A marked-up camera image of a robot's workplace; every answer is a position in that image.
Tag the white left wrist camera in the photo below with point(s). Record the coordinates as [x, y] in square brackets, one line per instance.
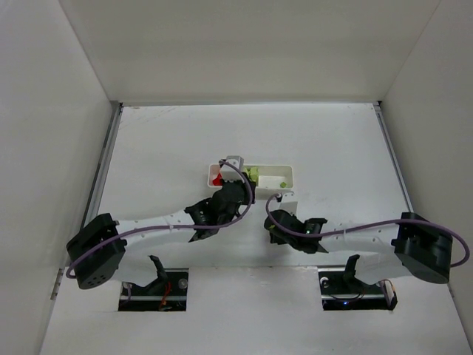
[231, 168]

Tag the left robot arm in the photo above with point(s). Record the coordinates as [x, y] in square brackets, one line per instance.
[107, 249]

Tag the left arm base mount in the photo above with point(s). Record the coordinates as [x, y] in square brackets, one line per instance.
[166, 292]

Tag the white divided sorting tray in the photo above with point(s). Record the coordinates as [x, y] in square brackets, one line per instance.
[270, 177]

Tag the right aluminium frame rail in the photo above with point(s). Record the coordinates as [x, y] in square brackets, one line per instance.
[394, 158]

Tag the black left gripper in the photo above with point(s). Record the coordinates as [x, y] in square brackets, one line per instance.
[229, 183]

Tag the aluminium frame rail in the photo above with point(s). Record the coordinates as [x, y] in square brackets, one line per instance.
[115, 105]
[394, 158]

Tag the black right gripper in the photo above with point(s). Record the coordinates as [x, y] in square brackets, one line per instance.
[277, 218]

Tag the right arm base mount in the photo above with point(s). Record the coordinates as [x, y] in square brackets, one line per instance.
[341, 291]

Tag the light green 2x2 lego brick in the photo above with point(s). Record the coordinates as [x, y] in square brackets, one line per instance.
[253, 173]

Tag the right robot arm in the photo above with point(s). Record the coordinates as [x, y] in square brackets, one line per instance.
[409, 246]

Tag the left aluminium frame rail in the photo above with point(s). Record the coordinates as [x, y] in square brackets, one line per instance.
[115, 105]

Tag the red transparent curved lego piece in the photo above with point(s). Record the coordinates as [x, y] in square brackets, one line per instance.
[217, 181]

